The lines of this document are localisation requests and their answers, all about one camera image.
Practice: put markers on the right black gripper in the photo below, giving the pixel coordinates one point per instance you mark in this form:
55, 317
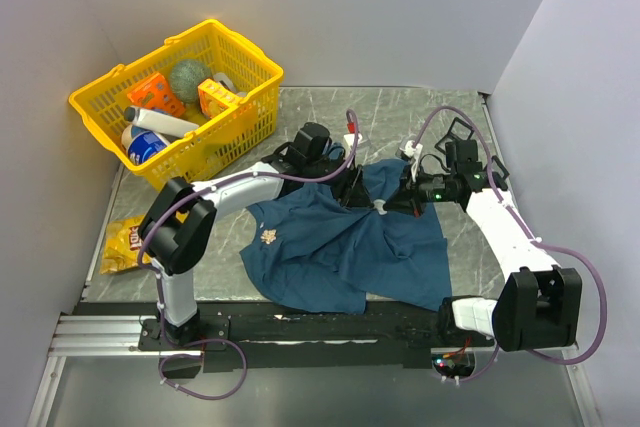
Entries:
407, 199

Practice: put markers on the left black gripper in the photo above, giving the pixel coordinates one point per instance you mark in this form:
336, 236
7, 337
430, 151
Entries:
352, 192

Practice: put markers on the round pale green brooch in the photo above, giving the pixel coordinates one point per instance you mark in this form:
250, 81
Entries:
379, 205

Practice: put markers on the dark blue t-shirt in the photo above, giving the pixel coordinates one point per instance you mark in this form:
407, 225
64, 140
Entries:
327, 258

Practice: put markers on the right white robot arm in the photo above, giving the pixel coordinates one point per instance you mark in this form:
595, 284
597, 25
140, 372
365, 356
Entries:
538, 306

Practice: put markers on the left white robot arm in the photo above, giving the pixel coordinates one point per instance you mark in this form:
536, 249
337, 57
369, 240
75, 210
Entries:
176, 229

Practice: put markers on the gold flower brooch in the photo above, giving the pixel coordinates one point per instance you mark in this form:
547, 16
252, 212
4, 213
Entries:
268, 236

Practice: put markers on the orange yellow snack box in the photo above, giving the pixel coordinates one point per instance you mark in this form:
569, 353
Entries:
218, 94

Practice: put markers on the yellow plastic shopping basket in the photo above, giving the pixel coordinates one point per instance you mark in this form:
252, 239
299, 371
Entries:
248, 112

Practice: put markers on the green round melon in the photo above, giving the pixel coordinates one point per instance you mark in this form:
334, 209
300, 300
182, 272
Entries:
185, 77

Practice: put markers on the white tube bottle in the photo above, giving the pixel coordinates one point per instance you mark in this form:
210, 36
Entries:
158, 121

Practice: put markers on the blue white container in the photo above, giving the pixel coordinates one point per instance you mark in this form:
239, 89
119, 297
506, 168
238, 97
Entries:
140, 144

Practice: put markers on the yellow chips bag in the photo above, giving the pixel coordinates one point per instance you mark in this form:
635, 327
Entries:
122, 245

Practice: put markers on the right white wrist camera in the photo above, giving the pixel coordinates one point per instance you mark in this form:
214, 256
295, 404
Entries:
410, 151

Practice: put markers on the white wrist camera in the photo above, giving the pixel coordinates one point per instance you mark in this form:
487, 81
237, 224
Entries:
360, 141
410, 151

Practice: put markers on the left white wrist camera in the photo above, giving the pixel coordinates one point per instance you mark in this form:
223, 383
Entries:
360, 141

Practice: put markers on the black square frame marker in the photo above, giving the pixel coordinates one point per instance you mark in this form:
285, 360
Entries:
458, 130

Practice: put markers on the aluminium extrusion rail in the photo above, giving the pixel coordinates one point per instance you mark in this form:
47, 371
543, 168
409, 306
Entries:
98, 336

